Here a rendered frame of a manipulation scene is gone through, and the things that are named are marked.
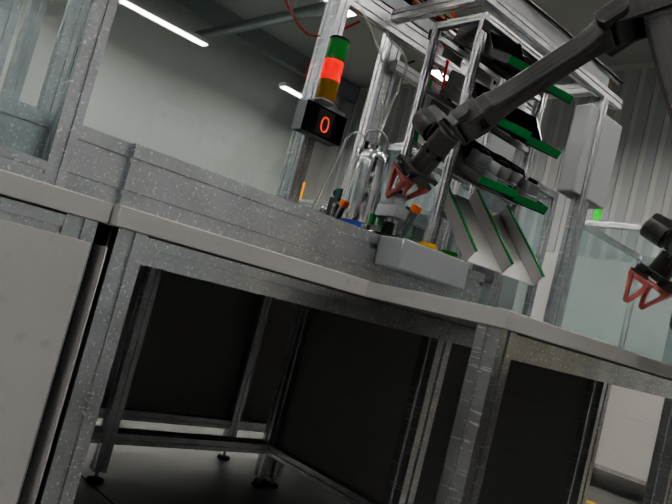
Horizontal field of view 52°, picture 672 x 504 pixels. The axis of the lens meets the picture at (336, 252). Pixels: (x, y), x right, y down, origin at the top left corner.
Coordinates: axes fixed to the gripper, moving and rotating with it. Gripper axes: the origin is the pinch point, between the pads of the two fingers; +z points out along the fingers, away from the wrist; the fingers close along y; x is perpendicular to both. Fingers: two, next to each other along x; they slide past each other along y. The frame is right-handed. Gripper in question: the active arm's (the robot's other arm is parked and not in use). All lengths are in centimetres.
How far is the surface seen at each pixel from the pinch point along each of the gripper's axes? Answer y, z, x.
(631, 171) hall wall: -838, 22, -471
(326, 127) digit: 18.1, -3.0, -13.9
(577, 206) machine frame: -164, -2, -67
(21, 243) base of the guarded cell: 86, 10, 37
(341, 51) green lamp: 19.3, -17.3, -25.3
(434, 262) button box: 9.3, -3.4, 29.2
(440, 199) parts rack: -19.1, -2.1, -5.2
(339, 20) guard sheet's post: 19.1, -21.4, -33.8
